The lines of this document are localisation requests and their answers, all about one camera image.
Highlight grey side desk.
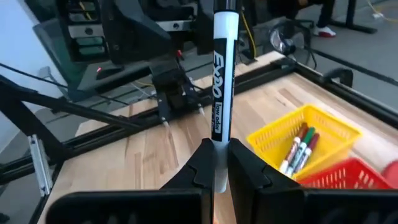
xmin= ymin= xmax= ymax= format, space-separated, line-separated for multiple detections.
xmin=32 ymin=18 xmax=150 ymax=102

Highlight person's leg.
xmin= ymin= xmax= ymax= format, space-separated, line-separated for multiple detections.
xmin=315 ymin=0 xmax=336 ymax=29

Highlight black Expo marker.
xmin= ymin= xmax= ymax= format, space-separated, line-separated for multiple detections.
xmin=211 ymin=0 xmax=240 ymax=194

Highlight silver metal bracket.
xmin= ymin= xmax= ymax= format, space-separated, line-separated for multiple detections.
xmin=27 ymin=134 xmax=53 ymax=197

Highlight white and red shoe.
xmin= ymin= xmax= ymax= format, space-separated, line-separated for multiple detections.
xmin=312 ymin=25 xmax=338 ymax=39

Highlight brown Expo marker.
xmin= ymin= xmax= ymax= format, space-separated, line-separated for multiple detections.
xmin=279 ymin=122 xmax=310 ymax=174

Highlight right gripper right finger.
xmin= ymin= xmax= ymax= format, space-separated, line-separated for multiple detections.
xmin=228 ymin=138 xmax=398 ymax=224

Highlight red plastic basket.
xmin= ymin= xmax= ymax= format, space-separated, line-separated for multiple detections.
xmin=298 ymin=157 xmax=394 ymax=190

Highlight red Expo marker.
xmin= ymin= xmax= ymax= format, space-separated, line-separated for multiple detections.
xmin=294 ymin=133 xmax=320 ymax=174

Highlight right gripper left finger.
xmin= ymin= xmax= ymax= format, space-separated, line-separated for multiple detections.
xmin=46 ymin=139 xmax=215 ymax=224

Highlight yellow cable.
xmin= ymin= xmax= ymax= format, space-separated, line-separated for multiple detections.
xmin=241 ymin=11 xmax=258 ymax=59

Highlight yellow plastic basket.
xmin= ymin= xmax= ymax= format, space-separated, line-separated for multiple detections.
xmin=246 ymin=104 xmax=364 ymax=181

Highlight black floor fan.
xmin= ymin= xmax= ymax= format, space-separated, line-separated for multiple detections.
xmin=269 ymin=19 xmax=315 ymax=71

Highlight green Expo marker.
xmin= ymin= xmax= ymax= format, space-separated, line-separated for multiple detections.
xmin=285 ymin=126 xmax=317 ymax=178

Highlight black aluminium table frame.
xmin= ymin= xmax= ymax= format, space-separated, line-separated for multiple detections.
xmin=0 ymin=51 xmax=398 ymax=215

